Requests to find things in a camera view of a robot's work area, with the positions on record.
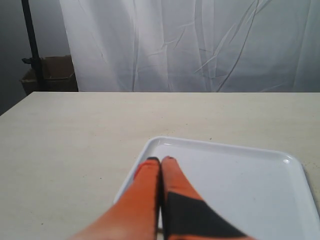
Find white square plastic tray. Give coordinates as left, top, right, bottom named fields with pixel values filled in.
left=113, top=135, right=320, bottom=240

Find black orange left gripper right finger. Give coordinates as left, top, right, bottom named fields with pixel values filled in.
left=161, top=156, right=253, bottom=240

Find brown cardboard box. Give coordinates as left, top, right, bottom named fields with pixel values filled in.
left=20, top=55, right=79, bottom=95

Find white wrinkled backdrop curtain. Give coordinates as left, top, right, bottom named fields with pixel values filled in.
left=60, top=0, right=320, bottom=93

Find black metal stand pole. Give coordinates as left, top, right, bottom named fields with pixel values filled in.
left=21, top=0, right=48, bottom=91

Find black orange left gripper left finger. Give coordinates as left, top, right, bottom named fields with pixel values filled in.
left=70, top=157, right=160, bottom=240

